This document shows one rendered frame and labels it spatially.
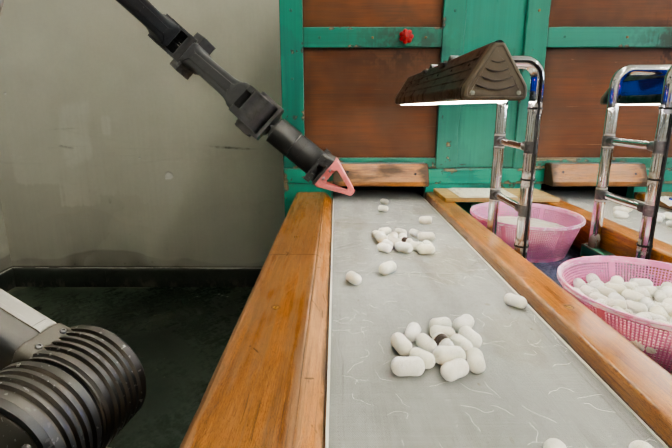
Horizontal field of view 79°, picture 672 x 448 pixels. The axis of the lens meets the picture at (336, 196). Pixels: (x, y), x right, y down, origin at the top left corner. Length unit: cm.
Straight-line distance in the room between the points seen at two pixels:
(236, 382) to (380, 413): 14
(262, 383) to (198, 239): 209
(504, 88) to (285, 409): 44
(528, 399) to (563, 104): 113
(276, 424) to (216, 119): 205
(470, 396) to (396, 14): 111
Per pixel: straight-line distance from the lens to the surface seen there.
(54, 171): 278
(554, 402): 51
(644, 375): 55
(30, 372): 49
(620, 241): 108
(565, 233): 107
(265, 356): 49
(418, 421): 45
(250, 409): 42
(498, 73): 57
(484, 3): 142
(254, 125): 82
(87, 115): 263
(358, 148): 133
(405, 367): 49
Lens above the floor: 103
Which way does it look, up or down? 12 degrees down
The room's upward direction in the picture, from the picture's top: straight up
